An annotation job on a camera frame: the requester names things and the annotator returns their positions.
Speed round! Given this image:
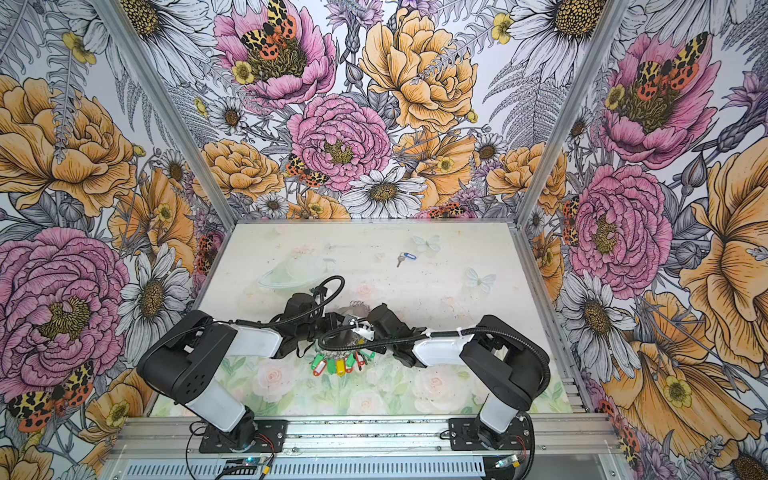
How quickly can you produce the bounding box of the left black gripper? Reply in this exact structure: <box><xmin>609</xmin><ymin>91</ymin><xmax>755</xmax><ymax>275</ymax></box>
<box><xmin>298</xmin><ymin>312</ymin><xmax>349</xmax><ymax>340</ymax></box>

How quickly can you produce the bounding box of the aluminium front rail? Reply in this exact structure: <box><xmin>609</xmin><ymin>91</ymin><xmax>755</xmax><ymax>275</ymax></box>
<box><xmin>113</xmin><ymin>414</ymin><xmax>621</xmax><ymax>459</ymax></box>

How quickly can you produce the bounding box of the key with blue tag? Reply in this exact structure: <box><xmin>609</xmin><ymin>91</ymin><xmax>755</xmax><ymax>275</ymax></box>
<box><xmin>397</xmin><ymin>252</ymin><xmax>417</xmax><ymax>267</ymax></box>

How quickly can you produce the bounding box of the green circuit board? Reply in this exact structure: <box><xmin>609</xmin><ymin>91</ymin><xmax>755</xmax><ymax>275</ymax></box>
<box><xmin>218</xmin><ymin>457</ymin><xmax>273</xmax><ymax>479</ymax></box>

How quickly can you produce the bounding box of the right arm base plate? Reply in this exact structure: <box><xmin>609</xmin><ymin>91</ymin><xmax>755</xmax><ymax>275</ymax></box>
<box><xmin>440</xmin><ymin>415</ymin><xmax>535</xmax><ymax>452</ymax></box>

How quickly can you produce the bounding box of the yellow key tag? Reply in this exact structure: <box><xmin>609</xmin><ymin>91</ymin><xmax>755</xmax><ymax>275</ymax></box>
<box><xmin>335</xmin><ymin>359</ymin><xmax>346</xmax><ymax>377</ymax></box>

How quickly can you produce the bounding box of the left black cable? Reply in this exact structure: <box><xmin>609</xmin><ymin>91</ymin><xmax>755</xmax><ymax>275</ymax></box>
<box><xmin>233</xmin><ymin>275</ymin><xmax>347</xmax><ymax>331</ymax></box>

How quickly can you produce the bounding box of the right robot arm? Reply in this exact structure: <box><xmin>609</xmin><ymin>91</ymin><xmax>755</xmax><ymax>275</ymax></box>
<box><xmin>362</xmin><ymin>304</ymin><xmax>551</xmax><ymax>450</ymax></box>

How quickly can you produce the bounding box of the large metal key ring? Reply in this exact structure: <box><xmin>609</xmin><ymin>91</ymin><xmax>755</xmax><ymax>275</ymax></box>
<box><xmin>317</xmin><ymin>302</ymin><xmax>376</xmax><ymax>355</ymax></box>

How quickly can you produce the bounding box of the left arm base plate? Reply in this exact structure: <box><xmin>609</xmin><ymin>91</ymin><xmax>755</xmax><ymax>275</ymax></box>
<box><xmin>198</xmin><ymin>419</ymin><xmax>289</xmax><ymax>454</ymax></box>

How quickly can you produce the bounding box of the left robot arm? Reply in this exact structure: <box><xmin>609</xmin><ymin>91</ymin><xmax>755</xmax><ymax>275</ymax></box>
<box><xmin>137</xmin><ymin>293</ymin><xmax>343</xmax><ymax>451</ymax></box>

